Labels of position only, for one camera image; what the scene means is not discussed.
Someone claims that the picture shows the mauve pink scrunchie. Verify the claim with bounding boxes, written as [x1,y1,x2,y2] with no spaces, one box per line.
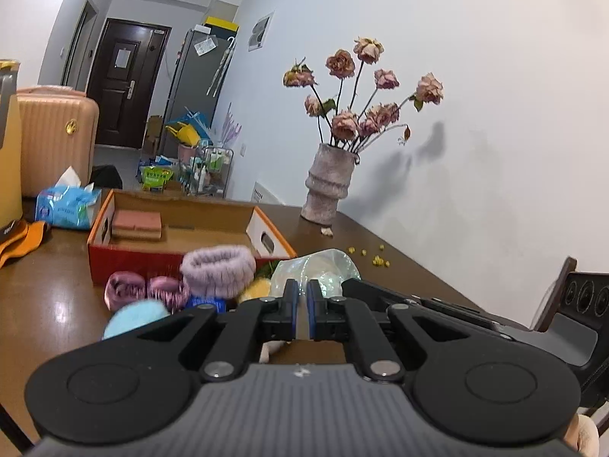
[105,271,148,312]
[147,275,191,315]

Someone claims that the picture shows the scattered yellow crumbs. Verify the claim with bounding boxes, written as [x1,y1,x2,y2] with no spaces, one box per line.
[347,245,393,267]

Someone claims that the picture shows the orange cardboard box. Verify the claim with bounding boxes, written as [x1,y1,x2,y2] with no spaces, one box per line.
[87,189,298,286]

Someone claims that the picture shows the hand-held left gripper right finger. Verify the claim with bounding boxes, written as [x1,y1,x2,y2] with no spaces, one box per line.
[307,278,477,382]

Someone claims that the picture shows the orange strap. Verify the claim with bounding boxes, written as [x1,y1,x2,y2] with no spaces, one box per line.
[0,220,52,268]

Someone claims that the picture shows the open cardboard box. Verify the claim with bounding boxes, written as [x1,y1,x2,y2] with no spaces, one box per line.
[143,115,165,155]

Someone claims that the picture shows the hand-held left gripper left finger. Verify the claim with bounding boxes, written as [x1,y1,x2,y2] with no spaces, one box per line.
[136,278,301,382]

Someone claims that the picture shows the mauve ribbed vase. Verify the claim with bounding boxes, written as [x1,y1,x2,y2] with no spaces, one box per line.
[301,143,359,226]

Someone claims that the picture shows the small blue packet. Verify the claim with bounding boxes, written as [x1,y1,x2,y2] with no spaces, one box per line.
[185,295,226,314]

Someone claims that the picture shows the yellow and black box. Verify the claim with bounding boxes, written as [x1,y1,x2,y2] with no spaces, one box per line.
[204,16,240,39]

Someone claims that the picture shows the purple fuzzy headband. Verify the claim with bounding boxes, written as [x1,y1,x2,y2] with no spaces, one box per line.
[181,245,258,300]

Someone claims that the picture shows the white hanging umbrella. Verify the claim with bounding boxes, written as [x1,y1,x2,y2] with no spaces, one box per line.
[206,37,237,98]

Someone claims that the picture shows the blue and yellow bag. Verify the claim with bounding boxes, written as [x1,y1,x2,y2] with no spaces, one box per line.
[164,110,212,146]

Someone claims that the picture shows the white radiator panel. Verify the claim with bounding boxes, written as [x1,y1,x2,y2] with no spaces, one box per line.
[250,182,286,205]

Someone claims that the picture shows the purple flower wall sticker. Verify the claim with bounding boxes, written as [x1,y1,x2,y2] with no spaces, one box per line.
[221,102,243,148]

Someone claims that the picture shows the black bag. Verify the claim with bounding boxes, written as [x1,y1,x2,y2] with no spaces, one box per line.
[89,165,123,190]

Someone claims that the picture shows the blue tissue pack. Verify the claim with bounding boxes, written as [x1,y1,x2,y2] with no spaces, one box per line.
[35,166,102,230]

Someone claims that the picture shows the wire trolley cart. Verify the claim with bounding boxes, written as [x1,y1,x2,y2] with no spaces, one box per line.
[183,145,234,199]

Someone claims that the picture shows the pink hard-shell suitcase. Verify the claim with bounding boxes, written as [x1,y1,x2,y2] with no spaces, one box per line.
[16,86,100,198]

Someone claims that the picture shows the dark brown entrance door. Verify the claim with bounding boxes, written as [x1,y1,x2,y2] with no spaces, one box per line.
[86,18,172,148]

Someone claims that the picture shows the bunch of dried pink roses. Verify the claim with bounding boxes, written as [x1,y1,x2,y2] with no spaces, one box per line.
[284,37,445,154]

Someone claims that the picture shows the yellow and white plush toy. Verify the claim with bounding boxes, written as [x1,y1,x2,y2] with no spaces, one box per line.
[238,276,274,304]

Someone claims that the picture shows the pink sponge block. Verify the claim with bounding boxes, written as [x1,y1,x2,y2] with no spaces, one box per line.
[111,209,163,243]

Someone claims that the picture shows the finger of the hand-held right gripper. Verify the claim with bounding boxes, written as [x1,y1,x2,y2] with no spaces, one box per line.
[341,278,505,333]

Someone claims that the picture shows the green snack bag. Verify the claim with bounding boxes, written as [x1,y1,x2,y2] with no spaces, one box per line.
[141,166,173,192]

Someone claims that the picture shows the light blue fluffy ball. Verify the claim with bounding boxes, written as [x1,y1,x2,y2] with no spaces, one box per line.
[102,299,171,341]

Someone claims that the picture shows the yellow and grey appliance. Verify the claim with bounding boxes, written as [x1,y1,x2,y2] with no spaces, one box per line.
[0,59,24,236]

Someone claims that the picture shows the white translucent scrunchie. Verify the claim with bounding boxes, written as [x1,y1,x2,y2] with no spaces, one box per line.
[270,249,362,298]

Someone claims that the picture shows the dark wooden chair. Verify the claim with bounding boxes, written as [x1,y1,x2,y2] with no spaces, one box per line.
[533,257,609,420]

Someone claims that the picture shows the grey side door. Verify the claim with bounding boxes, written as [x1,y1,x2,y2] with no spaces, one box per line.
[62,0,98,91]

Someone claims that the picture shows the grey refrigerator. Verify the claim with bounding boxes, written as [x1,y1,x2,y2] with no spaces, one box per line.
[162,29,237,153]

